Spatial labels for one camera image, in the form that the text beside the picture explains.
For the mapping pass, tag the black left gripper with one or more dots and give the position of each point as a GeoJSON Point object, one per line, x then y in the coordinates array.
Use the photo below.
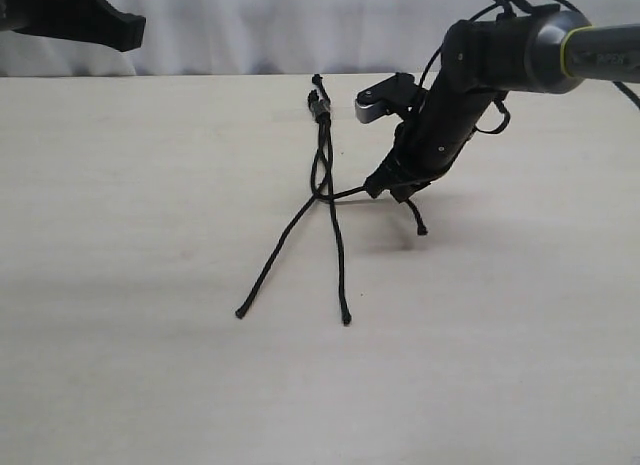
{"type": "Point", "coordinates": [86, 21]}

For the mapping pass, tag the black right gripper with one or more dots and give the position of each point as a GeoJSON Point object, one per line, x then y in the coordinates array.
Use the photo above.
{"type": "Point", "coordinates": [416, 159]}

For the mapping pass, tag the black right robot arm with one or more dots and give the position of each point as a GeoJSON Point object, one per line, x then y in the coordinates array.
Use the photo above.
{"type": "Point", "coordinates": [551, 51]}

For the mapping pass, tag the white backdrop curtain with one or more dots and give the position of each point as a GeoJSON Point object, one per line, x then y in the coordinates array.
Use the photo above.
{"type": "Point", "coordinates": [231, 37]}

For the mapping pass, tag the clear tape strip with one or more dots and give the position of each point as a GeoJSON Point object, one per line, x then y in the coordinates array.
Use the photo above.
{"type": "Point", "coordinates": [304, 115]}

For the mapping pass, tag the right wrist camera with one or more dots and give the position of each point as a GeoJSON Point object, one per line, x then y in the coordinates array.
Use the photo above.
{"type": "Point", "coordinates": [395, 95]}

